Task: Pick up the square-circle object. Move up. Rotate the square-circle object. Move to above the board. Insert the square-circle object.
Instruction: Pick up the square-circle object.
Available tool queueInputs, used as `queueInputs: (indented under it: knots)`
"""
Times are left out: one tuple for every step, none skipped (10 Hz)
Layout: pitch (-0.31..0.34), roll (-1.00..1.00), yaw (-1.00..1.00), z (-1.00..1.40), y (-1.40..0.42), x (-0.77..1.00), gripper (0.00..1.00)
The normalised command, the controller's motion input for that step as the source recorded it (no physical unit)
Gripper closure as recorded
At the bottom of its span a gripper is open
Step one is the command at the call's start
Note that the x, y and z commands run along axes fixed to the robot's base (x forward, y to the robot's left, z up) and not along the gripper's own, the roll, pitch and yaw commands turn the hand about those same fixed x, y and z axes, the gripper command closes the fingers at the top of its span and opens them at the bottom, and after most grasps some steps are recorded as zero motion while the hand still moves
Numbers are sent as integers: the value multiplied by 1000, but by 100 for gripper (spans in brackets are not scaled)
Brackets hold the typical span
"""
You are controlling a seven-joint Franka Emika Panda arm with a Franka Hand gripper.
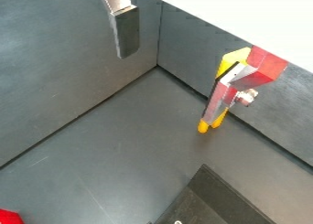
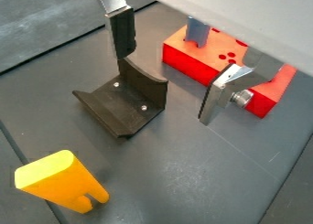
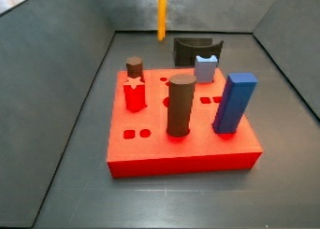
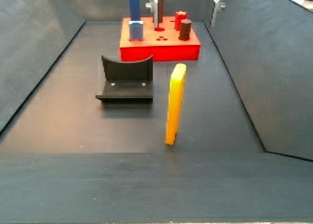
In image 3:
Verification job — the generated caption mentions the blue square peg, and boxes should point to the blue square peg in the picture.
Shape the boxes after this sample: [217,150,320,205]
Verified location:
[213,73,258,134]

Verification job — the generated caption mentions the light blue notched peg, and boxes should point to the light blue notched peg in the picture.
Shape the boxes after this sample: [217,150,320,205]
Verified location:
[195,55,217,83]

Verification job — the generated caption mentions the red star peg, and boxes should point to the red star peg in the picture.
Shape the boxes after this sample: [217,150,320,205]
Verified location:
[124,77,147,112]

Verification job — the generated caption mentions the brown hexagon peg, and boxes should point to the brown hexagon peg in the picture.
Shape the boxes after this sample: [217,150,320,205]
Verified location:
[126,56,144,79]

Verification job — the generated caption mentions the yellow square-circle peg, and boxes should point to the yellow square-circle peg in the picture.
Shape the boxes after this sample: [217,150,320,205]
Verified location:
[159,0,167,41]

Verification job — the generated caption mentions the dark grey cylinder peg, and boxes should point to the dark grey cylinder peg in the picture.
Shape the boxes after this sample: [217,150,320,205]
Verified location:
[167,74,197,137]

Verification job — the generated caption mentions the black curved block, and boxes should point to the black curved block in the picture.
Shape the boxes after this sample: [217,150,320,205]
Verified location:
[175,37,224,66]

